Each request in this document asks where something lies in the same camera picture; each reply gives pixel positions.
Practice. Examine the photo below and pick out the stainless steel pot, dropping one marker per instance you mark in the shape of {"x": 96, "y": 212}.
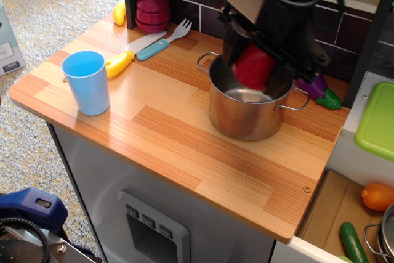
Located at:
{"x": 240, "y": 112}

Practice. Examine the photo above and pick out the orange toy lemon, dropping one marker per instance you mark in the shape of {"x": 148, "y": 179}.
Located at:
{"x": 377, "y": 196}

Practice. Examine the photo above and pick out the yellow toy banana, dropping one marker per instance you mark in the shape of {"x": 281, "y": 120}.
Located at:
{"x": 119, "y": 13}

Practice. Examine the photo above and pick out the teal handled toy fork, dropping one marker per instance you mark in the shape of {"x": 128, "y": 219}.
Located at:
{"x": 181, "y": 30}

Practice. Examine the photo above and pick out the cardboard box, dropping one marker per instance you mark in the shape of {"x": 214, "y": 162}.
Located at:
{"x": 337, "y": 200}

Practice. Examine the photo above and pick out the light blue plastic cup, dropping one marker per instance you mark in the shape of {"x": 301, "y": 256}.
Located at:
{"x": 86, "y": 75}

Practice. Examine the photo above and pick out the green toy cucumber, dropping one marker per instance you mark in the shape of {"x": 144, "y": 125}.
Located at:
{"x": 351, "y": 243}

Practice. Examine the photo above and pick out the yellow handled toy knife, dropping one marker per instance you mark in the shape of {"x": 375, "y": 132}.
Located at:
{"x": 118, "y": 63}

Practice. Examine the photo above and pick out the purple toy eggplant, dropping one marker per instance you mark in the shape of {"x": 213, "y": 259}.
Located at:
{"x": 320, "y": 92}

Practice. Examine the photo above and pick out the grey toy dishwasher panel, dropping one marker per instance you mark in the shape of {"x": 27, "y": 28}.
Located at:
{"x": 156, "y": 237}

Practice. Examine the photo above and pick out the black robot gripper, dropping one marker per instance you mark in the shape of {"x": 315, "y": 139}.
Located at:
{"x": 280, "y": 28}

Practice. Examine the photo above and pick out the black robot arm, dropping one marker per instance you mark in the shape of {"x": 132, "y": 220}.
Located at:
{"x": 268, "y": 43}

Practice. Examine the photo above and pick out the green plastic lid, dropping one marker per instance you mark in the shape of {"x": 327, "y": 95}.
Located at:
{"x": 375, "y": 132}

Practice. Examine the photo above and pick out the grey white box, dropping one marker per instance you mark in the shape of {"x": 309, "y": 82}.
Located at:
{"x": 11, "y": 55}

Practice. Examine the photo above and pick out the small steel pot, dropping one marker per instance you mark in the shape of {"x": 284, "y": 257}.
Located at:
{"x": 384, "y": 236}

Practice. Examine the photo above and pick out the red wooden toy beet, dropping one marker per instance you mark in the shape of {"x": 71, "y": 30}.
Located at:
{"x": 152, "y": 16}

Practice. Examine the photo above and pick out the blue clamp tool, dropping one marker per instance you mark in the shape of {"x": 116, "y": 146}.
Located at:
{"x": 44, "y": 209}

